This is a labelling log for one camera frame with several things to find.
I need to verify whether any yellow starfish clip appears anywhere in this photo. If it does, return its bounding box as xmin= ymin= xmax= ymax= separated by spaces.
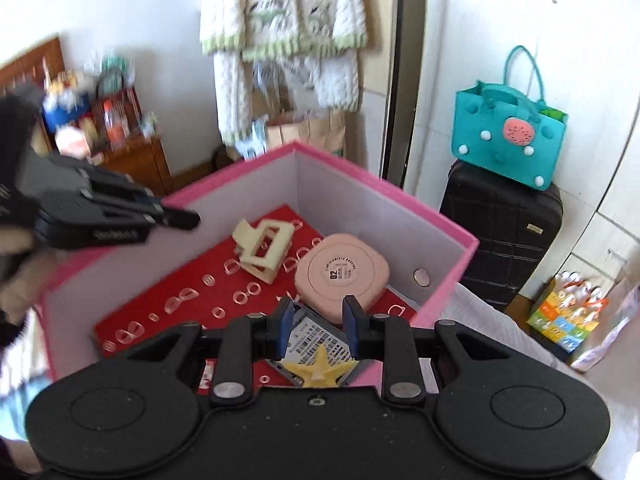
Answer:
xmin=281 ymin=344 xmax=358 ymax=388

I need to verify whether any pink square compact case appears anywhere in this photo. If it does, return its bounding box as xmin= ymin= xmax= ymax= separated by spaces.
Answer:
xmin=294 ymin=233 xmax=390 ymax=324

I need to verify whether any beige hair claw clip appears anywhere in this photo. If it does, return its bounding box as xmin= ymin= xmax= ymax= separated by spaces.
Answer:
xmin=232 ymin=219 xmax=295 ymax=284

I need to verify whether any pink cardboard box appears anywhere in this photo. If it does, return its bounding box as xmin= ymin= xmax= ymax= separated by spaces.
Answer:
xmin=40 ymin=143 xmax=478 ymax=379

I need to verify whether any white gloved left hand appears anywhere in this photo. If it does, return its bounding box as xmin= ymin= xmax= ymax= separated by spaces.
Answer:
xmin=1 ymin=226 xmax=58 ymax=326

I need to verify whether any cluttered wooden nightstand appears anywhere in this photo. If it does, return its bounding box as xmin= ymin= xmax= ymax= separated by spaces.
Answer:
xmin=1 ymin=36 xmax=174 ymax=196

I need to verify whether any brown paper bag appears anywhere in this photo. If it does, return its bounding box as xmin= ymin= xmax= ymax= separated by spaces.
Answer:
xmin=266 ymin=110 xmax=346 ymax=157

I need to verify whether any black suitcase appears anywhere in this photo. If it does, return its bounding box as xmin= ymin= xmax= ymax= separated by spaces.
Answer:
xmin=439 ymin=160 xmax=563 ymax=312

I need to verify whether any colourful drink bottle pack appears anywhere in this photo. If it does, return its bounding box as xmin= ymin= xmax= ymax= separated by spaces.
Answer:
xmin=527 ymin=271 xmax=608 ymax=363

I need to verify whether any white fluffy robe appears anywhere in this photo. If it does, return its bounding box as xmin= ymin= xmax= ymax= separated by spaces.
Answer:
xmin=200 ymin=0 xmax=368 ymax=145

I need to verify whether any teal felt tote bag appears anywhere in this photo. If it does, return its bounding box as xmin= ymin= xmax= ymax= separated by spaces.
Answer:
xmin=451 ymin=46 xmax=568 ymax=191

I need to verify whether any grey patterned tablecloth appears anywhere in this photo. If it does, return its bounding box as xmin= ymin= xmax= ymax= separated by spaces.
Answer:
xmin=436 ymin=284 xmax=639 ymax=478

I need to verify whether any black clothes rack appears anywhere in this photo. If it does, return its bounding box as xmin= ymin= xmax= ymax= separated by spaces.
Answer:
xmin=381 ymin=0 xmax=426 ymax=188

